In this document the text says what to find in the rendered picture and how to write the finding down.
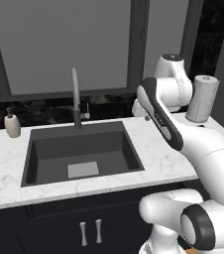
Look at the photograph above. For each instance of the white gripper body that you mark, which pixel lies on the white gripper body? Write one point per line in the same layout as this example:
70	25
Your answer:
139	109

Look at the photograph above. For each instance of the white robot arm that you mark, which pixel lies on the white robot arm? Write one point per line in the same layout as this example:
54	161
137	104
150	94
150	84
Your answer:
213	158

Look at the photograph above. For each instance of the white paper towel roll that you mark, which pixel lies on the white paper towel roll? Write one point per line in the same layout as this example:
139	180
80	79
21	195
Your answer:
201	99

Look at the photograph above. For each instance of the grey tap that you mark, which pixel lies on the grey tap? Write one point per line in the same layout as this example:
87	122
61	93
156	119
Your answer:
76	99

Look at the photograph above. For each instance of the dark grey sink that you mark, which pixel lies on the dark grey sink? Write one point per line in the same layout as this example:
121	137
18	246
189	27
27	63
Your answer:
81	150

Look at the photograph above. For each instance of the dark framed window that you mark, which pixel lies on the dark framed window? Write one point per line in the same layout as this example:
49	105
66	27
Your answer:
67	46

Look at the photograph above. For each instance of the dark cupboard door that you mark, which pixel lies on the dark cupboard door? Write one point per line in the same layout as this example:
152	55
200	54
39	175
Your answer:
51	234
120	228

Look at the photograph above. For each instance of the beige soap dispenser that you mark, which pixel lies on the beige soap dispenser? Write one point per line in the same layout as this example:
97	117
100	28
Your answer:
13	125

